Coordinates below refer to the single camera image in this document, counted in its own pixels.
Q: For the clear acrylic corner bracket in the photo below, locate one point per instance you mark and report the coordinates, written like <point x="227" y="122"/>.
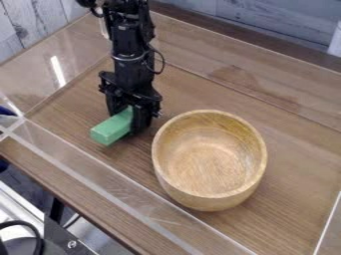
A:
<point x="104" y="27"/>

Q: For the clear acrylic barrier wall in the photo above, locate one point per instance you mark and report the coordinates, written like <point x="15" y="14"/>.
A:
<point x="279" y="85"/>

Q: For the brown wooden bowl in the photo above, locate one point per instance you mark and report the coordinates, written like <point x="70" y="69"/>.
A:
<point x="211" y="157"/>

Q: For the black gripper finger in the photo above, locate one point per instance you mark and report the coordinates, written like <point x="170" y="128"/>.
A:
<point x="144" y="115"/>
<point x="117" y="103"/>

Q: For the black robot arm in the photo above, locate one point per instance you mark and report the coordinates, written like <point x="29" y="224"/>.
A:
<point x="130" y="26"/>

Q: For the blue object at left edge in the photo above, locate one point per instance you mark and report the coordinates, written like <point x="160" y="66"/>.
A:
<point x="7" y="118"/>

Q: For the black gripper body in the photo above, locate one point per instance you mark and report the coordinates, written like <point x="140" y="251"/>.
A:
<point x="133" y="79"/>

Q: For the black table leg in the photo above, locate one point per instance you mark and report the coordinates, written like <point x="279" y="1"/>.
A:
<point x="57" y="210"/>

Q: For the black metal bracket with screw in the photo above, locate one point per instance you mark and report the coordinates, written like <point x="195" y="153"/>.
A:
<point x="61" y="242"/>

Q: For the green rectangular block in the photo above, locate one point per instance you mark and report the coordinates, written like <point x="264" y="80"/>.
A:
<point x="109" y="131"/>

